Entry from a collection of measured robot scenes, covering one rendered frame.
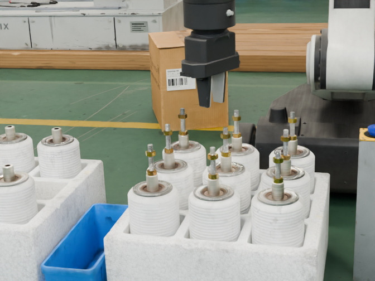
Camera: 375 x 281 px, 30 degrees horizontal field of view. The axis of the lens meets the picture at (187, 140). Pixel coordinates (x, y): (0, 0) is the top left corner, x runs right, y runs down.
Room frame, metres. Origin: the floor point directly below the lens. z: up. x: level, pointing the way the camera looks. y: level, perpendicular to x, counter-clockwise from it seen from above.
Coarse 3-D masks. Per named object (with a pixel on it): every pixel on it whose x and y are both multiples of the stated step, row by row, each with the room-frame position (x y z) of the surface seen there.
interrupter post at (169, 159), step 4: (164, 152) 1.33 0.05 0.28; (164, 156) 1.32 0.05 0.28; (168, 156) 1.31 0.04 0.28; (172, 156) 1.32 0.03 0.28; (164, 160) 1.32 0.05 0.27; (168, 160) 1.31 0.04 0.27; (172, 160) 1.32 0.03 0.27; (164, 164) 1.32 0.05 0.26; (168, 164) 1.31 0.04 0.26; (172, 164) 1.32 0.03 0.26; (168, 168) 1.31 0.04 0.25
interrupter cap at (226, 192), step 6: (204, 186) 1.21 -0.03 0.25; (222, 186) 1.20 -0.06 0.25; (228, 186) 1.20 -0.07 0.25; (198, 192) 1.18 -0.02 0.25; (204, 192) 1.18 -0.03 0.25; (222, 192) 1.18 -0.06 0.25; (228, 192) 1.17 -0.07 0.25; (198, 198) 1.16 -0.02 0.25; (204, 198) 1.15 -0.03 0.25; (210, 198) 1.15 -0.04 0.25; (216, 198) 1.14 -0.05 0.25; (222, 198) 1.14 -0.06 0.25
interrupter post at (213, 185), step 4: (208, 180) 1.17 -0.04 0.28; (212, 180) 1.17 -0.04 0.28; (216, 180) 1.17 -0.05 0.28; (208, 184) 1.17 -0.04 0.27; (212, 184) 1.17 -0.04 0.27; (216, 184) 1.17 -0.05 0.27; (208, 188) 1.18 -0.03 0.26; (212, 188) 1.17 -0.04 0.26; (216, 188) 1.17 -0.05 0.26; (208, 192) 1.18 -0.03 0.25; (212, 192) 1.17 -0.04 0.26; (216, 192) 1.17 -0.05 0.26
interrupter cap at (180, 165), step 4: (160, 160) 1.35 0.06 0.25; (176, 160) 1.35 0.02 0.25; (180, 160) 1.35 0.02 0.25; (156, 164) 1.33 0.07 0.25; (160, 164) 1.33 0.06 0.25; (176, 164) 1.33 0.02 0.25; (180, 164) 1.33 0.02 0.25; (184, 164) 1.33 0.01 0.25; (156, 168) 1.31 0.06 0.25; (160, 168) 1.31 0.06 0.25; (164, 168) 1.31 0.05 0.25; (172, 168) 1.31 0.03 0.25; (176, 168) 1.30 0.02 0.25; (180, 168) 1.30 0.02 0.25; (184, 168) 1.30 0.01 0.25; (160, 172) 1.29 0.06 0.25; (164, 172) 1.29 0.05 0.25; (168, 172) 1.29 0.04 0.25; (172, 172) 1.29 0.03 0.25; (176, 172) 1.29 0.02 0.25
